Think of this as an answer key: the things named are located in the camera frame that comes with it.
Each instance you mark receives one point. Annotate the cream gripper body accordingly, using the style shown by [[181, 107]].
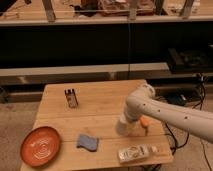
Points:
[[131, 124]]

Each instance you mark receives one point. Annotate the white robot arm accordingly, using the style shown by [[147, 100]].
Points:
[[141, 102]]

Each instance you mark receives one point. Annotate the orange ceramic plate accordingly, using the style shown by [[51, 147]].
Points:
[[40, 146]]

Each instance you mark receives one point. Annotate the orange carrot toy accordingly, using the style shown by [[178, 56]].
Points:
[[144, 122]]

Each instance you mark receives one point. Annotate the white plastic bottle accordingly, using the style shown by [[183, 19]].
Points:
[[136, 153]]

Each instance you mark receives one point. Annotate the wooden table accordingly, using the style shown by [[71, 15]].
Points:
[[99, 106]]

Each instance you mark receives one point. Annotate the blue sponge cloth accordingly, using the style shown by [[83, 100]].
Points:
[[87, 142]]

